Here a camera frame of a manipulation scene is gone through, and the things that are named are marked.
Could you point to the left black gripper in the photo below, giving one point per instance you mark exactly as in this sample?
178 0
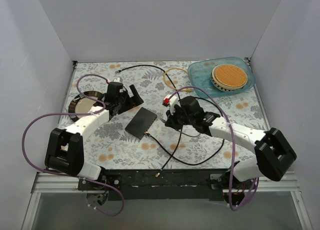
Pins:
127 100

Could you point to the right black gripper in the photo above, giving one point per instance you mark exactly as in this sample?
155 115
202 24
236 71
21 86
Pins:
173 117

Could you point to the black network switch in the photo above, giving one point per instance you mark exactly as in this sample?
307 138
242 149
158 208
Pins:
140 123

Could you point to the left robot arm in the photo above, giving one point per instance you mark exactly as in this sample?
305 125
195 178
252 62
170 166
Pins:
65 151

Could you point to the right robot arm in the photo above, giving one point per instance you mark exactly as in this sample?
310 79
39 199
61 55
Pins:
273 153

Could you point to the floral tablecloth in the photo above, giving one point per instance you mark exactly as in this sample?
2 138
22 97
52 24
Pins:
111 147

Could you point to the teal plastic tray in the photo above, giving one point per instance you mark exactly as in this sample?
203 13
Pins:
200 75

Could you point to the black rimmed plate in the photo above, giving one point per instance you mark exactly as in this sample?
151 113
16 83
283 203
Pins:
81 104

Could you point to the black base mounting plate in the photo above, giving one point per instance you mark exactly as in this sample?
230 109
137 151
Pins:
168 184

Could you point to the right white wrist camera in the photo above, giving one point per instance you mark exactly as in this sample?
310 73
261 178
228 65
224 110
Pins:
170 102

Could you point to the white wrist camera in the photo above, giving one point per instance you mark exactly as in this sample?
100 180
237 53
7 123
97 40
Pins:
170 102
118 79

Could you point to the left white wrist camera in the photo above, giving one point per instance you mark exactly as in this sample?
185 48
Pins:
118 79

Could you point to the aluminium frame rail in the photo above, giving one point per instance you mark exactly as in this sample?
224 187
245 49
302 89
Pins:
46 183

